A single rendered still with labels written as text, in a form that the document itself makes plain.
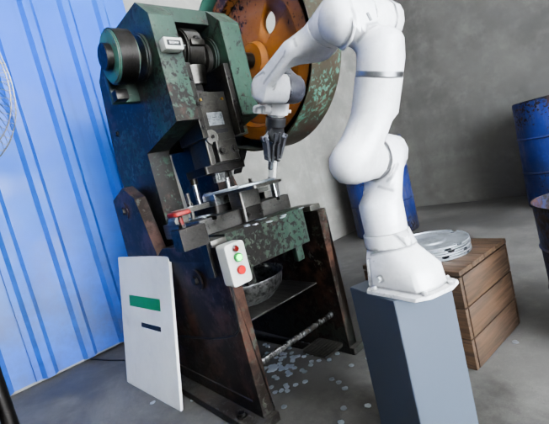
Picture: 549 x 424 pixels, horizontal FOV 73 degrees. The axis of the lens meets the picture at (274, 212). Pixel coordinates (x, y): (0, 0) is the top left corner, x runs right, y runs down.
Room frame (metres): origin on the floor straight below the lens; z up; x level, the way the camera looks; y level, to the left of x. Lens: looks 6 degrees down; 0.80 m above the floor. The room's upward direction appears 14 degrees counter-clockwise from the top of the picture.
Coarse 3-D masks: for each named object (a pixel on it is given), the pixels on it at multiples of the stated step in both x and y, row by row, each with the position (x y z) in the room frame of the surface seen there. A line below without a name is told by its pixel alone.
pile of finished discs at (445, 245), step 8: (424, 232) 1.57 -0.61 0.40; (432, 232) 1.55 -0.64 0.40; (440, 232) 1.52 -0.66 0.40; (448, 232) 1.49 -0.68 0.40; (456, 232) 1.46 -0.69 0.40; (464, 232) 1.43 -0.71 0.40; (416, 240) 1.47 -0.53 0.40; (424, 240) 1.44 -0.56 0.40; (432, 240) 1.42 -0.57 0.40; (440, 240) 1.39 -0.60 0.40; (448, 240) 1.38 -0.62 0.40; (456, 240) 1.36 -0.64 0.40; (464, 240) 1.33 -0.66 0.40; (424, 248) 1.35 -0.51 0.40; (432, 248) 1.33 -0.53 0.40; (440, 248) 1.29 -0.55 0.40; (448, 248) 1.31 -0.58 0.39; (456, 248) 1.31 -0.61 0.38; (464, 248) 1.32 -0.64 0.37; (440, 256) 1.29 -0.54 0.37; (448, 256) 1.30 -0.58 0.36; (456, 256) 1.29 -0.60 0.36
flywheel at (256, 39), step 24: (216, 0) 1.86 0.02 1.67; (240, 0) 1.79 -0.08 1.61; (264, 0) 1.67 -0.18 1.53; (288, 0) 1.53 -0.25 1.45; (240, 24) 1.82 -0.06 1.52; (264, 24) 1.73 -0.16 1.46; (288, 24) 1.60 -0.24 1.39; (264, 48) 1.72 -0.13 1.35; (264, 120) 1.81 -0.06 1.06; (288, 120) 1.65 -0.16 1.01
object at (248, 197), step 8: (256, 184) 1.28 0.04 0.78; (264, 184) 1.30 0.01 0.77; (232, 192) 1.37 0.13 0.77; (240, 192) 1.38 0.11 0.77; (248, 192) 1.41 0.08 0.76; (256, 192) 1.43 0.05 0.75; (232, 200) 1.41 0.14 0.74; (240, 200) 1.38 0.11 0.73; (248, 200) 1.40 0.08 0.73; (256, 200) 1.42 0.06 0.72; (232, 208) 1.42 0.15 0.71; (240, 208) 1.39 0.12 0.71; (248, 208) 1.39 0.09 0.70; (256, 208) 1.42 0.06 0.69; (248, 216) 1.38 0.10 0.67; (256, 216) 1.41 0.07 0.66
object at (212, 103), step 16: (208, 96) 1.48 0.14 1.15; (224, 96) 1.53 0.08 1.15; (208, 112) 1.46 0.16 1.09; (224, 112) 1.51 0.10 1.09; (208, 128) 1.45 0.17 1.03; (224, 128) 1.50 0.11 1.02; (208, 144) 1.44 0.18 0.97; (224, 144) 1.45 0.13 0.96; (208, 160) 1.44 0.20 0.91; (224, 160) 1.44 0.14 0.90
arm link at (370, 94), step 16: (368, 80) 0.84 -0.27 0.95; (384, 80) 0.84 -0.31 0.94; (400, 80) 0.85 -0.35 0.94; (368, 96) 0.85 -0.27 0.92; (384, 96) 0.84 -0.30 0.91; (400, 96) 0.87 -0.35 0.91; (352, 112) 0.90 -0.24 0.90; (368, 112) 0.86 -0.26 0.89; (384, 112) 0.85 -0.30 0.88; (352, 128) 0.88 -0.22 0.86; (368, 128) 0.86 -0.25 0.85; (384, 128) 0.86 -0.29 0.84; (352, 144) 0.85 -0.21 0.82; (368, 144) 0.85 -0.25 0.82; (336, 160) 0.86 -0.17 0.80; (352, 160) 0.84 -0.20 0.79; (368, 160) 0.85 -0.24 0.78; (384, 160) 0.88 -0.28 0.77; (336, 176) 0.88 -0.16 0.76; (352, 176) 0.85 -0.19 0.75; (368, 176) 0.87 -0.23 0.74
